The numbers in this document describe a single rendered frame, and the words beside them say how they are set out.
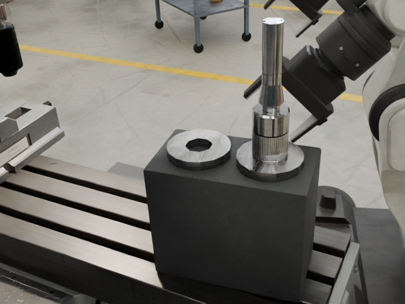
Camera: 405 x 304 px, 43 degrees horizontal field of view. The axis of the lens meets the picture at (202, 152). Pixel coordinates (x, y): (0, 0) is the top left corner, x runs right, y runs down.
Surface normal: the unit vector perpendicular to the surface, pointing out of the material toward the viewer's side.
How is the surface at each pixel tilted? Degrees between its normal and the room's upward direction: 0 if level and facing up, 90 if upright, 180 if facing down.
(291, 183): 0
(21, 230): 0
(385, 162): 90
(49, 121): 90
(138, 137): 0
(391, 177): 115
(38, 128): 90
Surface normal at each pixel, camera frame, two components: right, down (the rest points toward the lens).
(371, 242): -0.04, -0.85
